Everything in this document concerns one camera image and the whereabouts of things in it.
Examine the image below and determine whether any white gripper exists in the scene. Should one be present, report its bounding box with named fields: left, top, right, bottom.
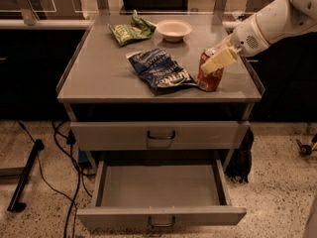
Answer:
left=201, top=13, right=270, bottom=73

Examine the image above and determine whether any red coke can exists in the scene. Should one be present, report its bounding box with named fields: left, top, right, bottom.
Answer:
left=197, top=48, right=223, bottom=91

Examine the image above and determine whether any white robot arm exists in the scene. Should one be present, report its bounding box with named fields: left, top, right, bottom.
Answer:
left=201, top=0, right=317, bottom=74

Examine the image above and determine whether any closed top drawer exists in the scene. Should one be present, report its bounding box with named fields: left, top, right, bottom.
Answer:
left=70, top=121, right=249, bottom=151

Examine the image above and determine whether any grey drawer cabinet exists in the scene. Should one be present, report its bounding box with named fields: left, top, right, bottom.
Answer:
left=55, top=14, right=265, bottom=171

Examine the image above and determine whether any open middle drawer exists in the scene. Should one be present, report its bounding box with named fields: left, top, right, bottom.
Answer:
left=77, top=160, right=247, bottom=228

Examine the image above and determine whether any white paper bowl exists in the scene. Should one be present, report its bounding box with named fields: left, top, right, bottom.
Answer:
left=157, top=20, right=192, bottom=43

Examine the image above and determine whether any blue chip bag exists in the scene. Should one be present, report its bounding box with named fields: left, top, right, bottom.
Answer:
left=126, top=49, right=197, bottom=93

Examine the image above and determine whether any green chip bag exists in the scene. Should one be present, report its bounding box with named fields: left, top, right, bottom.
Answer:
left=108, top=10, right=157, bottom=47

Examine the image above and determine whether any black caster wheel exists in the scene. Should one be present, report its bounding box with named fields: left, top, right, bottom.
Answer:
left=296, top=134, right=317, bottom=157

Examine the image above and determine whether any black metal floor bar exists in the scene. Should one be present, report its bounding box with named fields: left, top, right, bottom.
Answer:
left=7, top=139, right=45, bottom=212

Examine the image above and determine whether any black floor cable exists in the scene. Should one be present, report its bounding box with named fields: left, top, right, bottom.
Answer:
left=16, top=120, right=97, bottom=238

